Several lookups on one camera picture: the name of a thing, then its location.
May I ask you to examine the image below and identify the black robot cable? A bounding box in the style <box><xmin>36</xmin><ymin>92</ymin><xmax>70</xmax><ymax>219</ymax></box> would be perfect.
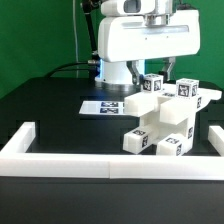
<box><xmin>44</xmin><ymin>13</ymin><xmax>101</xmax><ymax>79</ymax></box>

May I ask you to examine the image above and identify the small tag cube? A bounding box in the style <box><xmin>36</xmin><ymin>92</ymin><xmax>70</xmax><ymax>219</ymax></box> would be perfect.
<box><xmin>141</xmin><ymin>73</ymin><xmax>163</xmax><ymax>93</ymax></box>
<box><xmin>176</xmin><ymin>78</ymin><xmax>199</xmax><ymax>98</ymax></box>

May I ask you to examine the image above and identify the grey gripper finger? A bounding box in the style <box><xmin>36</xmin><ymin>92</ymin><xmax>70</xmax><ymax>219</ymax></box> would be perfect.
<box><xmin>159</xmin><ymin>57</ymin><xmax>176</xmax><ymax>82</ymax></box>
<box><xmin>126</xmin><ymin>60</ymin><xmax>144</xmax><ymax>85</ymax></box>

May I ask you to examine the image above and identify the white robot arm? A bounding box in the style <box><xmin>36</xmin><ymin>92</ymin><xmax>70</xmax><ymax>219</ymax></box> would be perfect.
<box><xmin>81</xmin><ymin>0</ymin><xmax>200</xmax><ymax>86</ymax></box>

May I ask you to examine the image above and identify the white thin cable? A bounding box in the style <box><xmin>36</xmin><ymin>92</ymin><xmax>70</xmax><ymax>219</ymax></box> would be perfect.
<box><xmin>72</xmin><ymin>0</ymin><xmax>81</xmax><ymax>79</ymax></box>

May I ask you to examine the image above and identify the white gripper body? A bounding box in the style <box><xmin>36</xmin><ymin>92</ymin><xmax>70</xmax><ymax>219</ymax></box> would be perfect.
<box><xmin>98</xmin><ymin>0</ymin><xmax>200</xmax><ymax>62</ymax></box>

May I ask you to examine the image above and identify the white marker sheet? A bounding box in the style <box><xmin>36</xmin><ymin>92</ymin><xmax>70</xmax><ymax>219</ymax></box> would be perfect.
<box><xmin>79</xmin><ymin>101</ymin><xmax>124</xmax><ymax>115</ymax></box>

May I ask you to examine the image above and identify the white U-shaped fence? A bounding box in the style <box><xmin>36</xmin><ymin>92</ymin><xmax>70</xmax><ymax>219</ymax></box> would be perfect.
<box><xmin>0</xmin><ymin>122</ymin><xmax>224</xmax><ymax>180</ymax></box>

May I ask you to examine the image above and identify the white chair seat part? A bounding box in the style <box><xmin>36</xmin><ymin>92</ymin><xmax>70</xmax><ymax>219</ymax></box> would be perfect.
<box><xmin>139</xmin><ymin>112</ymin><xmax>196</xmax><ymax>152</ymax></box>

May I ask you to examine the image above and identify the white chair back frame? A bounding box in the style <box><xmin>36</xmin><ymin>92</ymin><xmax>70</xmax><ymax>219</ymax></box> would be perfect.
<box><xmin>124</xmin><ymin>84</ymin><xmax>222</xmax><ymax>125</ymax></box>

